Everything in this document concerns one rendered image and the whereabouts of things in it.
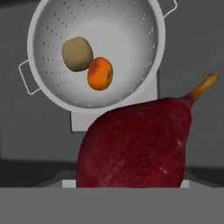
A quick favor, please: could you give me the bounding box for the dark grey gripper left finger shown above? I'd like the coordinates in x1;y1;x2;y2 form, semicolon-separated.
33;171;79;189

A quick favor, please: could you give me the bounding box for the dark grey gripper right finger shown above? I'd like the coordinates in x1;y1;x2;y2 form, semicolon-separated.
179;168;217;189

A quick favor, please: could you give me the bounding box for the dark red pear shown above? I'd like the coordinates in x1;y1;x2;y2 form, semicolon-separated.
75;73;220;189

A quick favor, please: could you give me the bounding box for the orange tangerine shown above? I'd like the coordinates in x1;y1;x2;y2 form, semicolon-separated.
87;56;114;91

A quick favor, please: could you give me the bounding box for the brown kiwi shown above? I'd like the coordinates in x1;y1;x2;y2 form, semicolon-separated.
61;36;95;73

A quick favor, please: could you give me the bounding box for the grey sink basin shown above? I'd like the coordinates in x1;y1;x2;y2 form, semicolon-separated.
0;0;224;189

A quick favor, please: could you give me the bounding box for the white perforated colander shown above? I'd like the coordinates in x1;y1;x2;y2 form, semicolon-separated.
17;0;179;133

